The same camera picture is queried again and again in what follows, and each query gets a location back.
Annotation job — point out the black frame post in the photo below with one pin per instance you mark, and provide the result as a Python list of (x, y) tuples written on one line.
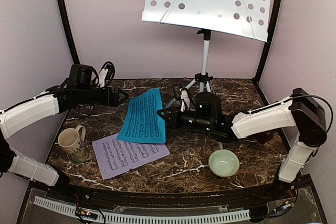
[(67, 30), (267, 45)]

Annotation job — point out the left black frame post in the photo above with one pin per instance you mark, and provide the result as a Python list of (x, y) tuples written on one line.
[(67, 30)]

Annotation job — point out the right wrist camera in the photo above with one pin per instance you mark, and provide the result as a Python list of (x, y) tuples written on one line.
[(182, 95)]

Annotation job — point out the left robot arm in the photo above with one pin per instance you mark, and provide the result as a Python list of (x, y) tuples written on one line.
[(84, 86)]

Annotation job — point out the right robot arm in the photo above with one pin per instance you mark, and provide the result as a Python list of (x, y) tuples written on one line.
[(300, 110)]

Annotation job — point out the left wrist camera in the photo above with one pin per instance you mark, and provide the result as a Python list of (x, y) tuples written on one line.
[(106, 74)]

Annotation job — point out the purple sheet music page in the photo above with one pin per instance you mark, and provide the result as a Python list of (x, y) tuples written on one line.
[(115, 157)]

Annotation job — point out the pale green ceramic bowl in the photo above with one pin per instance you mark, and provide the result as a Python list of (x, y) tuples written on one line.
[(223, 163)]

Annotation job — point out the right black frame post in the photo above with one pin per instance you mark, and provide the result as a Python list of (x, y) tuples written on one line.
[(267, 45)]

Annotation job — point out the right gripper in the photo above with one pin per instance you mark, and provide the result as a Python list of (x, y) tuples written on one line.
[(173, 121)]

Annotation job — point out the cream printed mug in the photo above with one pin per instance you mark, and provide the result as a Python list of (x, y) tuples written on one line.
[(72, 140)]

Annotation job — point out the brown wooden metronome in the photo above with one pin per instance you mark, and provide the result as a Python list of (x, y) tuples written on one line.
[(264, 137)]

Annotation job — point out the grey slotted cable duct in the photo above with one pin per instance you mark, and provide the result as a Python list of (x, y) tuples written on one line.
[(139, 215)]

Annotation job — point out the blue sheet music page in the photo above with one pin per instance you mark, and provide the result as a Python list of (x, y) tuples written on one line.
[(141, 123)]

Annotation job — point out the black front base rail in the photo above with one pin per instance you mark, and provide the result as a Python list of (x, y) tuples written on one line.
[(181, 191)]

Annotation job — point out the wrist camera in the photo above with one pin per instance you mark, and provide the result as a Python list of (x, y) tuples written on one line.
[(182, 95), (106, 74)]

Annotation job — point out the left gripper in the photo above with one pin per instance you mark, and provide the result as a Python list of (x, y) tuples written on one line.
[(114, 97)]

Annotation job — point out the grey folding music stand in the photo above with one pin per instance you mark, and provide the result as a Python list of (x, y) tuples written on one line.
[(245, 18)]

